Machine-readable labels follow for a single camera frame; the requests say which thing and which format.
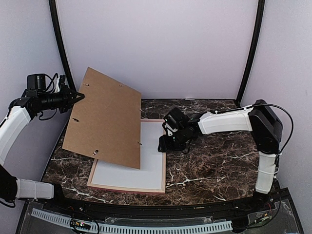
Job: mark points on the white slotted cable duct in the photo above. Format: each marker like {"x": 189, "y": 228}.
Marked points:
{"x": 127, "y": 226}

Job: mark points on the black corner post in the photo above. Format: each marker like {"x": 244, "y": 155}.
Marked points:
{"x": 60, "y": 43}
{"x": 252, "y": 50}

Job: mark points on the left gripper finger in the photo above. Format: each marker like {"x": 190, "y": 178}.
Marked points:
{"x": 74, "y": 95}
{"x": 73, "y": 101}

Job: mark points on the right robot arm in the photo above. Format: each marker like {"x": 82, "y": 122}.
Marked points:
{"x": 259, "y": 119}

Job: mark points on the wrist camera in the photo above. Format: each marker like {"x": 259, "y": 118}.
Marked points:
{"x": 167, "y": 128}
{"x": 59, "y": 82}

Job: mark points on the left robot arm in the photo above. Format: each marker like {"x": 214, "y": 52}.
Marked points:
{"x": 42, "y": 93}

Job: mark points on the black front rail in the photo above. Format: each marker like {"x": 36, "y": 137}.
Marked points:
{"x": 103, "y": 204}

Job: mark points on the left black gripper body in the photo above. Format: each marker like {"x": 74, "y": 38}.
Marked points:
{"x": 61, "y": 101}

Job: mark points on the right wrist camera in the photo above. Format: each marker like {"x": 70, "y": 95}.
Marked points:
{"x": 167, "y": 128}

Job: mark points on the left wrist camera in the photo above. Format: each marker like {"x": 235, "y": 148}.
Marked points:
{"x": 59, "y": 82}

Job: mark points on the cat and books photo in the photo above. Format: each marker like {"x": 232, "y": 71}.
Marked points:
{"x": 151, "y": 170}

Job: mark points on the left black corner post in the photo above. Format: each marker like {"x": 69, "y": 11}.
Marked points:
{"x": 60, "y": 43}

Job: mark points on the right black corner post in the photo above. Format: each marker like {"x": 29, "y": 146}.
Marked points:
{"x": 252, "y": 50}

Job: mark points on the pink wooden picture frame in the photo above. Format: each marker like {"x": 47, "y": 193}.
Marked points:
{"x": 126, "y": 190}

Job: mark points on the brown cardboard backing board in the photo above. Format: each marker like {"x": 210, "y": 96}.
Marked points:
{"x": 105, "y": 125}

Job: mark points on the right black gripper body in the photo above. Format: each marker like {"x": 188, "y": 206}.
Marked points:
{"x": 178, "y": 142}

